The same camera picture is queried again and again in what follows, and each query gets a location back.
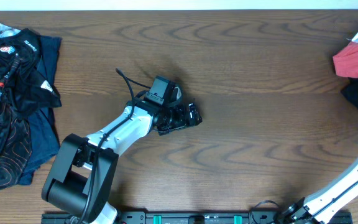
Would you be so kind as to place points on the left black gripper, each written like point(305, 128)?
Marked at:
point(192, 112)

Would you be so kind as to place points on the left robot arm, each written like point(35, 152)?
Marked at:
point(82, 173)

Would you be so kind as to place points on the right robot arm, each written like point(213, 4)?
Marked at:
point(321, 206)

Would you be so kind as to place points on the black orange patterned shirt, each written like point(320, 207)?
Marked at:
point(23, 91)

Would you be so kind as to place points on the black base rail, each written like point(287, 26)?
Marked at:
point(188, 218)

